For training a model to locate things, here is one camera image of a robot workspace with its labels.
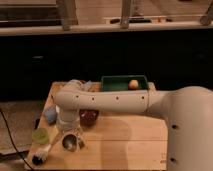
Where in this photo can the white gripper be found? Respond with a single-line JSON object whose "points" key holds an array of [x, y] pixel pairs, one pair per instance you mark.
{"points": [[71, 124]]}

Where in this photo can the white dish brush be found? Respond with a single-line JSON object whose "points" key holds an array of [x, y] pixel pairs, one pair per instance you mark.
{"points": [[40, 156]]}

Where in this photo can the wooden table frame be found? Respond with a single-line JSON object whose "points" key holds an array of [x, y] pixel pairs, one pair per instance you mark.
{"points": [[33, 17]]}

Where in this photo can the dark red bowl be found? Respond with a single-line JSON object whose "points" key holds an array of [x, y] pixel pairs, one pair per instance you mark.
{"points": [[88, 117]]}

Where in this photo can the metal cup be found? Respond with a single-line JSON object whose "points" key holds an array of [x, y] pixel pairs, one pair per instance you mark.
{"points": [[71, 142]]}

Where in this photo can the yellow ball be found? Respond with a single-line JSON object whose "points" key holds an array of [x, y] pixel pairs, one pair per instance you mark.
{"points": [[133, 84]]}

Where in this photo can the green plastic bin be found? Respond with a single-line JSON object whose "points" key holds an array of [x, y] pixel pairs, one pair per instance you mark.
{"points": [[121, 82]]}

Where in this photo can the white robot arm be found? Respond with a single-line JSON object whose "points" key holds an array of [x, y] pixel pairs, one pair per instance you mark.
{"points": [[188, 113]]}

